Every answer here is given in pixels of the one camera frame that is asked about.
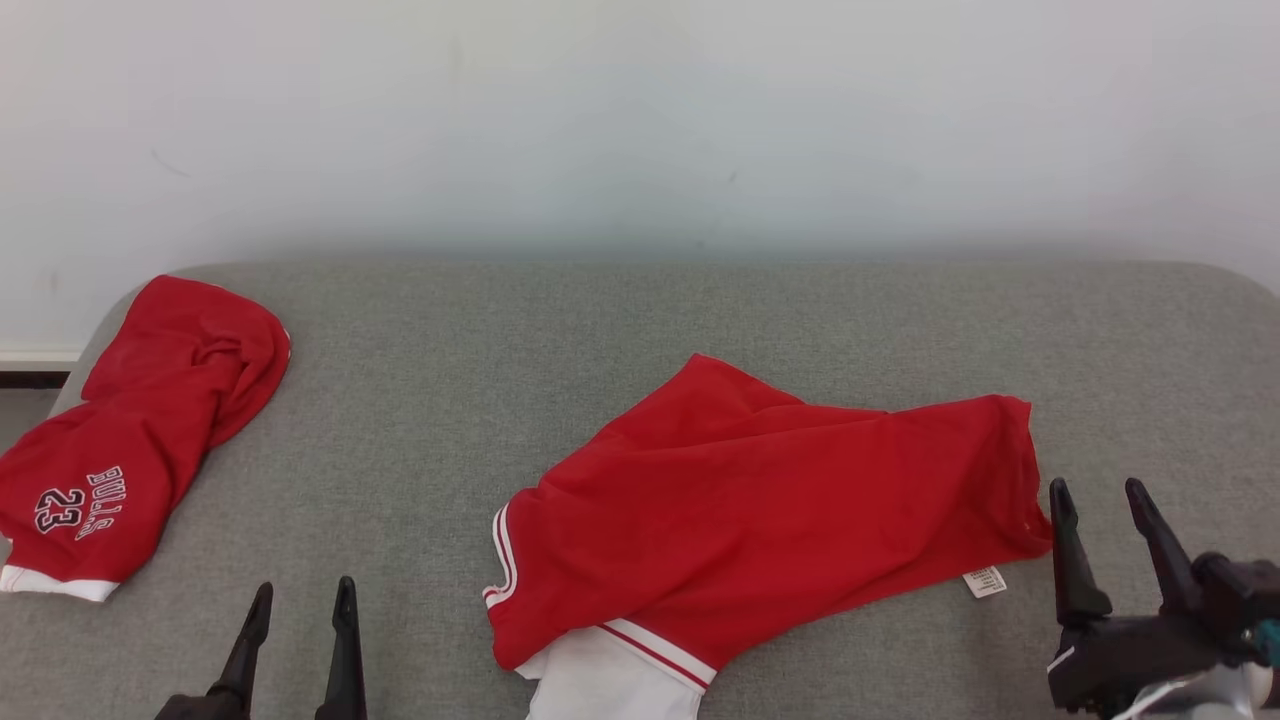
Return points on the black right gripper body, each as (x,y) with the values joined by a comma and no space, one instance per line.
(1130,655)

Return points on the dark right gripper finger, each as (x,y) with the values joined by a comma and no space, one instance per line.
(1165,560)
(1075,570)

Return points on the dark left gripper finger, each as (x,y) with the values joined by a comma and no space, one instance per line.
(248,650)
(345,670)

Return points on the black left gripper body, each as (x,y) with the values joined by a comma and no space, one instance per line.
(205,708)

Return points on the red Bulls 23 shorts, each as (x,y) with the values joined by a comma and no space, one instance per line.
(130,430)

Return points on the red shirt with white sleeves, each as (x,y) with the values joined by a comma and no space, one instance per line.
(750,480)

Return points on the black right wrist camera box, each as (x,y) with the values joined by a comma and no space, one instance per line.
(1235,595)

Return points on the teal right camera connector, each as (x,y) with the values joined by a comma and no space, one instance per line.
(1270,640)

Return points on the white wall baseboard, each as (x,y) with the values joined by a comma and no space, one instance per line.
(35,358)

